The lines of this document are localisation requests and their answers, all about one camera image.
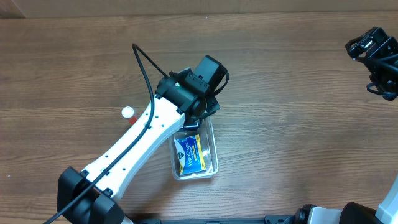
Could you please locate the white blue plaster box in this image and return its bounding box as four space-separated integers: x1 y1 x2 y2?
182 121 201 131

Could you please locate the blue yellow VapoDrops box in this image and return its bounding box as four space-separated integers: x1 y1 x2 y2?
174 134 206 175

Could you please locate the orange tube white cap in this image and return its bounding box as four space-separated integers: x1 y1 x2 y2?
121 106 137 125

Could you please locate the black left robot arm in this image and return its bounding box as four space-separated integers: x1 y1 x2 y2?
57 55 229 224

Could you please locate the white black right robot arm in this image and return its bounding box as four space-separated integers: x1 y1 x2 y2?
283 27 397 224

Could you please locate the clear plastic container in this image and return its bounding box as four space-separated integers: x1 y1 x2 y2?
169 118 219 180

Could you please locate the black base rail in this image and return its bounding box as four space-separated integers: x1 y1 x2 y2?
133 215 295 224

